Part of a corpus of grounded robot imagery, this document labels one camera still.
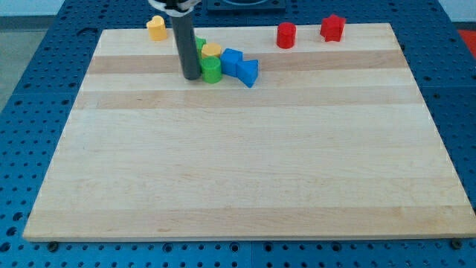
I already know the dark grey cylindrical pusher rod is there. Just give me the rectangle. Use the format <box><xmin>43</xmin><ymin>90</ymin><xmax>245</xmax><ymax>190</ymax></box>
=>
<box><xmin>171</xmin><ymin>13</ymin><xmax>201</xmax><ymax>80</ymax></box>

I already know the green star block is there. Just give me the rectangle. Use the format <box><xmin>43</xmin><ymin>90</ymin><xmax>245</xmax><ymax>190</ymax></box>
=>
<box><xmin>195</xmin><ymin>36</ymin><xmax>207</xmax><ymax>59</ymax></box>

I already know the red star block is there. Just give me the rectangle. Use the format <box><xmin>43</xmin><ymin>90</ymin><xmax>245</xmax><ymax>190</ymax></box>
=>
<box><xmin>320</xmin><ymin>14</ymin><xmax>347</xmax><ymax>42</ymax></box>

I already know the yellow heart block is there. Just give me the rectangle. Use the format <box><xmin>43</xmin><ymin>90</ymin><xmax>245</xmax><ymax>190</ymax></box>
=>
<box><xmin>146</xmin><ymin>16</ymin><xmax>168</xmax><ymax>41</ymax></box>

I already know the green cylinder block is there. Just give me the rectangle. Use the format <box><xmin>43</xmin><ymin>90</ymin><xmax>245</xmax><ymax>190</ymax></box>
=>
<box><xmin>200</xmin><ymin>56</ymin><xmax>222</xmax><ymax>83</ymax></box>

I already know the blue cube block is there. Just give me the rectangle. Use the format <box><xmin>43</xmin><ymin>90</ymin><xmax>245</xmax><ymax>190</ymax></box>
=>
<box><xmin>220</xmin><ymin>48</ymin><xmax>243</xmax><ymax>77</ymax></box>

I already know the blue triangle block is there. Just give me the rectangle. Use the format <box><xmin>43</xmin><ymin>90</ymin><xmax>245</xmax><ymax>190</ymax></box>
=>
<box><xmin>237</xmin><ymin>60</ymin><xmax>259</xmax><ymax>88</ymax></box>

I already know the red cylinder block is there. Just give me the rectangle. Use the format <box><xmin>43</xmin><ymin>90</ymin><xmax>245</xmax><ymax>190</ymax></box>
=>
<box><xmin>276</xmin><ymin>22</ymin><xmax>297</xmax><ymax>49</ymax></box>

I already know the light wooden board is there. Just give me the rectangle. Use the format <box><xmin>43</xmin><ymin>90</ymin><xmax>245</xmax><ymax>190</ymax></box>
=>
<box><xmin>23</xmin><ymin>23</ymin><xmax>475</xmax><ymax>242</ymax></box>

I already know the white cable wrap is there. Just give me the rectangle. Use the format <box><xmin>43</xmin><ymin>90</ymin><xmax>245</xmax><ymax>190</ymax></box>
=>
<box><xmin>148</xmin><ymin>0</ymin><xmax>202</xmax><ymax>17</ymax></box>

